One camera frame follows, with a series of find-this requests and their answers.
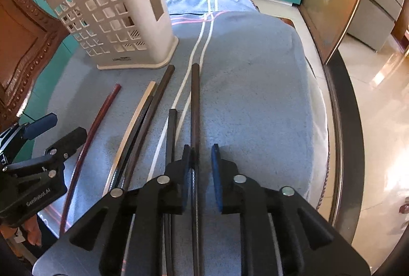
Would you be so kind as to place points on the person's left hand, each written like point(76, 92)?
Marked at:
point(33, 231)

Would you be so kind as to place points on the black patterned chopstick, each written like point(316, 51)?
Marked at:
point(135, 129)

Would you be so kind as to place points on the red chopstick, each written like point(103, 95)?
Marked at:
point(96, 126)

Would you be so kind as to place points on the dark brown chopstick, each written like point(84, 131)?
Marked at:
point(156, 103)
point(172, 135)
point(195, 110)

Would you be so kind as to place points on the white plastic chopstick holder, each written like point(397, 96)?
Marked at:
point(127, 8)

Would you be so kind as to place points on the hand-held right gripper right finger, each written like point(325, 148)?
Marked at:
point(215, 180)

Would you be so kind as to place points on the carved wooden chair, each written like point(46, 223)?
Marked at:
point(22, 55)

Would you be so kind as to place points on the silver refrigerator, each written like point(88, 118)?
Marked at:
point(377, 8)

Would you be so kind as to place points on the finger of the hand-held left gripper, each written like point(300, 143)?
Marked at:
point(68, 140)
point(41, 124)

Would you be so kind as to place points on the blue striped towel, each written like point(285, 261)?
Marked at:
point(255, 103)

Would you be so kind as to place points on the cream chopstick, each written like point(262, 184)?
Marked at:
point(137, 113)

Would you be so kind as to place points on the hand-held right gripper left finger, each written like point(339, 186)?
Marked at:
point(185, 180)

